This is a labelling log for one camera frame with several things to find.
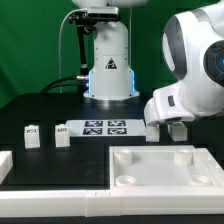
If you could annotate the white square tabletop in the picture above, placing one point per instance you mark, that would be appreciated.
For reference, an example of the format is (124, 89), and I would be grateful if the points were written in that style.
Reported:
(163, 166)

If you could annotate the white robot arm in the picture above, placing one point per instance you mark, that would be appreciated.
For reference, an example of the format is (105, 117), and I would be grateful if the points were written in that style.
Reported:
(193, 48)

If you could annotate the white U-shaped obstacle fence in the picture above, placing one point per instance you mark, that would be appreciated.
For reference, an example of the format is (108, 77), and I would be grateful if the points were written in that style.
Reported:
(115, 201)

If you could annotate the white fiducial marker base plate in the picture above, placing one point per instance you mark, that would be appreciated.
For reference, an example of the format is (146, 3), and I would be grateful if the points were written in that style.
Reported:
(111, 128)

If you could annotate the black camera on stand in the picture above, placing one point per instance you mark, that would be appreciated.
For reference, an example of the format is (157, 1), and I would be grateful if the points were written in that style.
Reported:
(87, 18)

